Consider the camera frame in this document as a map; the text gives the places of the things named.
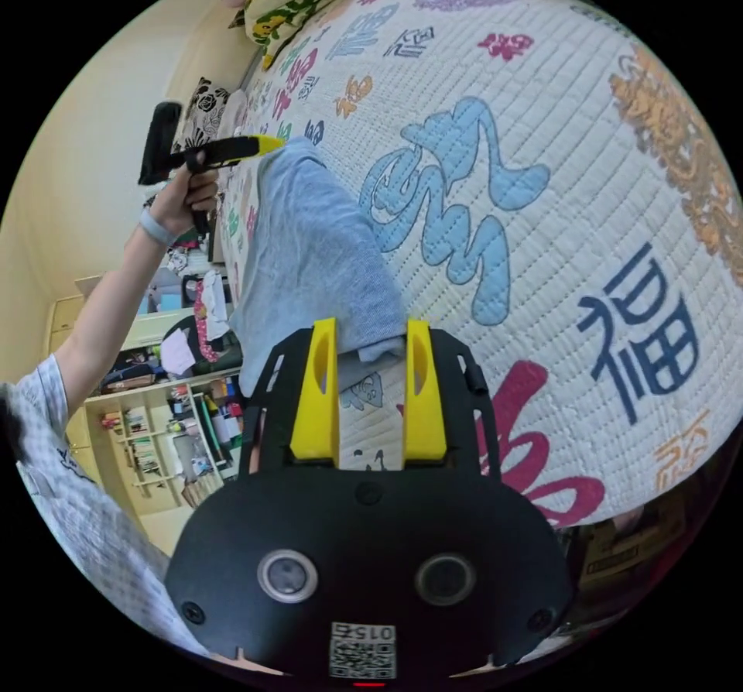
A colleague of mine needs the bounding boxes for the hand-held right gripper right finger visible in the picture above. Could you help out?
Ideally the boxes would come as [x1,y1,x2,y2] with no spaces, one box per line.
[401,317,449,465]

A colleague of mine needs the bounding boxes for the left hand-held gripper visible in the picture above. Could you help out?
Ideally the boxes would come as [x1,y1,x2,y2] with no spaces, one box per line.
[168,133,286,235]

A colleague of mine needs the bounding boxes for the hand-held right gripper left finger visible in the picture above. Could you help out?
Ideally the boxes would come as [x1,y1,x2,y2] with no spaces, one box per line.
[289,317,341,468]

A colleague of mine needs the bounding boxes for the blue jeans with red trim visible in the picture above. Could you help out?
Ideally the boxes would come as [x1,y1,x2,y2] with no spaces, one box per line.
[229,135,409,400]

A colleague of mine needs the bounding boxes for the person's left forearm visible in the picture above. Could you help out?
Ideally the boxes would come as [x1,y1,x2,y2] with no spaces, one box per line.
[55,207,179,414]

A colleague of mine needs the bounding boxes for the person's left hand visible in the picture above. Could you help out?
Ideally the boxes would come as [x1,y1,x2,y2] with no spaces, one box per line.
[150,149,221,238]

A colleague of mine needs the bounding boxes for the black and white floral cushion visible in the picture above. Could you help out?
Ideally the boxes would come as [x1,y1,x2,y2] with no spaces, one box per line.
[171,76,233,154]

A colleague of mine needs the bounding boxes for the cluttered desk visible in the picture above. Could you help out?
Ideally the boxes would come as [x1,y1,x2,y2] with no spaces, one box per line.
[104,268,245,397]

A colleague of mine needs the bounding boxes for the wooden bookshelf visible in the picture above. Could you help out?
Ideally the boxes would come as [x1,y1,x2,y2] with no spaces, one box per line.
[84,375,249,518]

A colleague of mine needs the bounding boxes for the brown carton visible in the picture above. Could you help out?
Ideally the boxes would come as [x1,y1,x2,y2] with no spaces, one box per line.
[571,503,700,591]

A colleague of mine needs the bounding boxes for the bed with printed white quilt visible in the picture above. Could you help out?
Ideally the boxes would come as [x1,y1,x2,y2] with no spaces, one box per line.
[206,0,743,530]

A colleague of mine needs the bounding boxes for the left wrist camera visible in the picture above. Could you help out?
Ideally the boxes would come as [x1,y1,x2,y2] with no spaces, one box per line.
[138,101,184,186]

